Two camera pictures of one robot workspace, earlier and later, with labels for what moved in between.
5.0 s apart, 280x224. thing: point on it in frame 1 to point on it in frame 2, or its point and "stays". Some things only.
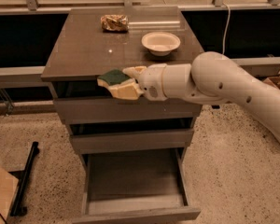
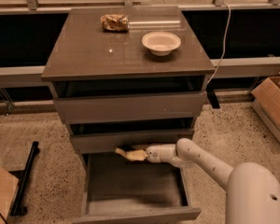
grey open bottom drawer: [128, 186] stays
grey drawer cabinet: [91, 41] stays
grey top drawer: [111, 108] stays
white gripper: [151, 81] to [156, 154]
